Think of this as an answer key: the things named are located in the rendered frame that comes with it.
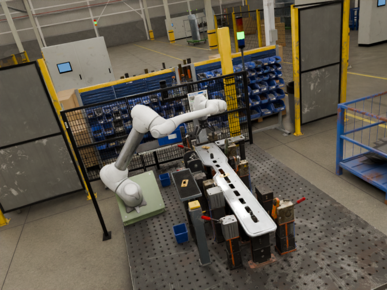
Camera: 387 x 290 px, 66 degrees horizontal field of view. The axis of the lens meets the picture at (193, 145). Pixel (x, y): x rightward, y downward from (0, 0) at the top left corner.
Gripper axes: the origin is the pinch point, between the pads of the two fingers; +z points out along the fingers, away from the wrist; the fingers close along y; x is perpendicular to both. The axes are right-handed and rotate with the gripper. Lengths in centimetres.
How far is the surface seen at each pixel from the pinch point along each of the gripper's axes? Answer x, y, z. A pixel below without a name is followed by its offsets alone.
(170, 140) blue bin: 35.7, -29.3, 7.3
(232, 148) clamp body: -8.4, 20.8, 10.7
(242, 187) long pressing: -70, 6, 13
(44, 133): 155, -178, 4
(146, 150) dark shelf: 33, -55, 10
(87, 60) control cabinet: 639, -156, -32
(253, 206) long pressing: -93, 4, 13
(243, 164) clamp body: -43.4, 17.9, 9.6
